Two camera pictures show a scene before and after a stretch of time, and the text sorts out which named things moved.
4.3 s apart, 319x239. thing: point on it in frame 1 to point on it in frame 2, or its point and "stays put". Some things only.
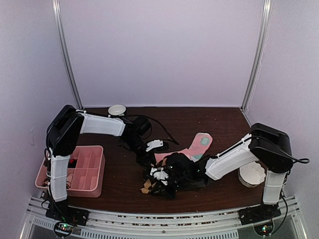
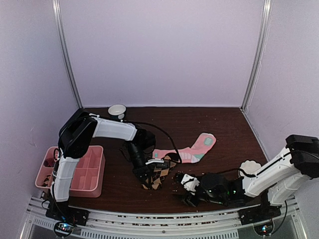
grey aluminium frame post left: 59,25 stays put
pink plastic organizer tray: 86,173 stays put
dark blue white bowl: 116,110 stays put
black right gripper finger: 169,190 to 192,199
